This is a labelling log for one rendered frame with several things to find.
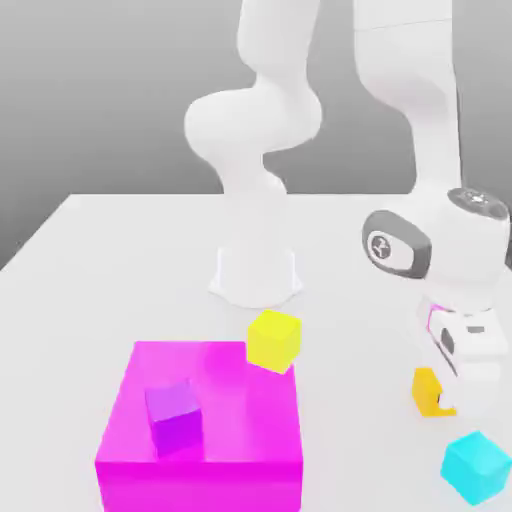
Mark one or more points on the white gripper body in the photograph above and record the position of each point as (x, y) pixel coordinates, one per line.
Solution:
(474, 380)

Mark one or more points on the small orange cube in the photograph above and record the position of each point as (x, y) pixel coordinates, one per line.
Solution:
(424, 390)

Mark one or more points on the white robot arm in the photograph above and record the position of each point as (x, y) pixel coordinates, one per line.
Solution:
(250, 128)

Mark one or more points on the small cyan cube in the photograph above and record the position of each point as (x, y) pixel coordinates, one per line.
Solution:
(474, 466)

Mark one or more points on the small yellow cube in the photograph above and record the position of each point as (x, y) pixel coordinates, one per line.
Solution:
(272, 340)

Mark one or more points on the small purple cube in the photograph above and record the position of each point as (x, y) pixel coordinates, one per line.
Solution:
(174, 420)

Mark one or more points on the large magenta box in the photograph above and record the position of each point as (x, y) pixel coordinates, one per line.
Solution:
(248, 432)

